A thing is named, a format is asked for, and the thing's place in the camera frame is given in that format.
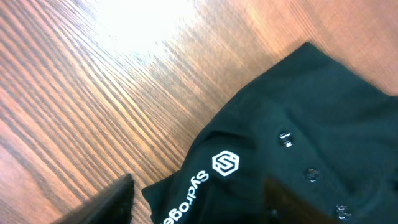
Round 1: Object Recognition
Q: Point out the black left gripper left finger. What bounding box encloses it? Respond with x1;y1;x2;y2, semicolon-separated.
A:
54;174;134;224

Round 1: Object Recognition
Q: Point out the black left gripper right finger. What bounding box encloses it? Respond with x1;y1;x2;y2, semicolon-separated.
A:
262;179;338;224

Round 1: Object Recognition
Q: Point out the black t-shirt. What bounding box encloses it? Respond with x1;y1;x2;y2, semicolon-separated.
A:
142;42;397;223

